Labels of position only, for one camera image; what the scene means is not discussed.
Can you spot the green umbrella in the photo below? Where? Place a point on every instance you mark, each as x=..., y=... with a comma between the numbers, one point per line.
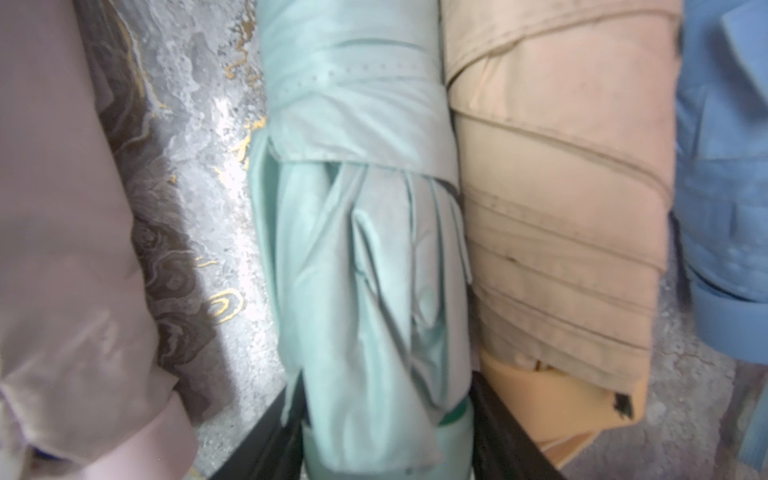
x=354, y=182

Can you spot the blue umbrella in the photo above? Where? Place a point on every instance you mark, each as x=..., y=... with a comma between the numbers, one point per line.
x=721, y=173

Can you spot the pink umbrella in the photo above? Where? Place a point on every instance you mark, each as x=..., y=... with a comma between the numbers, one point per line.
x=80, y=381

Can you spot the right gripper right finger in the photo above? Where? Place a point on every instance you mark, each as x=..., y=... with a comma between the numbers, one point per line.
x=502, y=449

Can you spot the beige umbrella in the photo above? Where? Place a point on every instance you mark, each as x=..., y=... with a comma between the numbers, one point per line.
x=564, y=116

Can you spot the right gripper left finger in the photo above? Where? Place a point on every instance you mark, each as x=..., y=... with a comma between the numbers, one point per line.
x=273, y=450

